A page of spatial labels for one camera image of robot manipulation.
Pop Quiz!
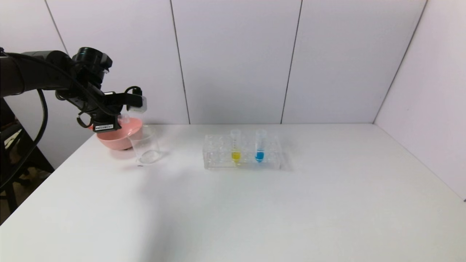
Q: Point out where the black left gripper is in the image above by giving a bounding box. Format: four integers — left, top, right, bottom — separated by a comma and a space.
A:
91, 109, 123, 133

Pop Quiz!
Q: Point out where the test tube with red pigment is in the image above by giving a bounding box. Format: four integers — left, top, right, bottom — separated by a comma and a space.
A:
88, 113, 131, 130

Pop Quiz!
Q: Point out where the clear acrylic test tube rack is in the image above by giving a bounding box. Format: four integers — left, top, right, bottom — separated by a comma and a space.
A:
203, 134, 282, 170

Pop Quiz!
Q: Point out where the test tube with yellow pigment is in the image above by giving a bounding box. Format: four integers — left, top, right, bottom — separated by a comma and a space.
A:
230, 128, 241, 164

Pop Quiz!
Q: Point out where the test tube with blue pigment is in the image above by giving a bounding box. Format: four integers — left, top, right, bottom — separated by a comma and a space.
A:
254, 128, 265, 163

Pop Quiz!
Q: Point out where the pink plastic bowl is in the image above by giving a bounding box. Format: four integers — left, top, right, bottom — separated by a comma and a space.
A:
95, 117, 143, 151

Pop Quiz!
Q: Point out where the clear glass beaker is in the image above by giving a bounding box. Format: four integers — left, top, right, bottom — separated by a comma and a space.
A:
128, 126, 162, 165

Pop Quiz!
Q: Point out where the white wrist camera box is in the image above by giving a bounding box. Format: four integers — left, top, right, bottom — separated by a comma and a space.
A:
128, 95, 147, 114

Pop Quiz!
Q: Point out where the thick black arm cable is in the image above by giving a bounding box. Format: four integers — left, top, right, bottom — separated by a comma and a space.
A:
0, 89, 49, 191

